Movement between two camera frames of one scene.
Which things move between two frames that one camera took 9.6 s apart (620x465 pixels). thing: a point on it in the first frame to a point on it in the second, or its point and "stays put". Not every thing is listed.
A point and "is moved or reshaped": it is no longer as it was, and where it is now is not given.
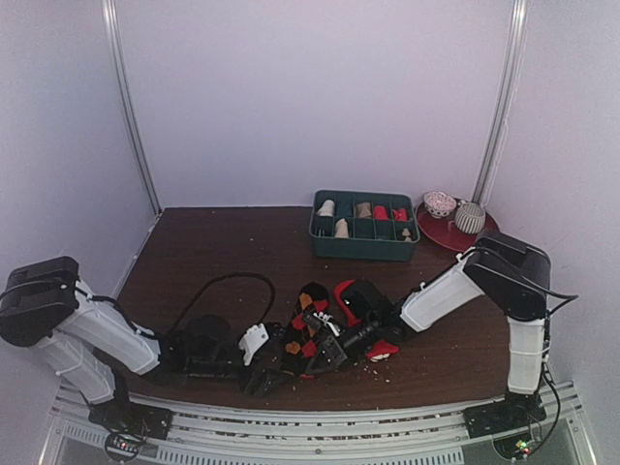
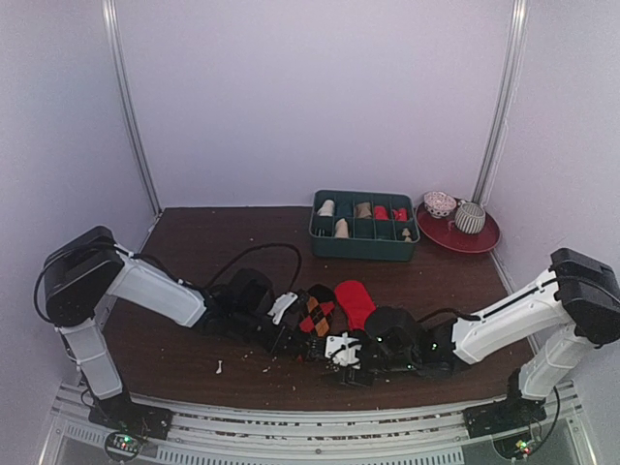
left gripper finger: [275, 378] to [300, 347]
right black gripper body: [334, 346] to [353, 370]
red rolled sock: [381, 213] stays put
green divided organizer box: [363, 225] stays put
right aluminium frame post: [497, 140] stays put
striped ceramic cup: [470, 217] stays put
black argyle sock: [301, 347] is moved or reshaped
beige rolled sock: [326, 209] stays put
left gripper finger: [257, 382] to [279, 339]
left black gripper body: [203, 368] to [244, 321]
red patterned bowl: [439, 203] stays put
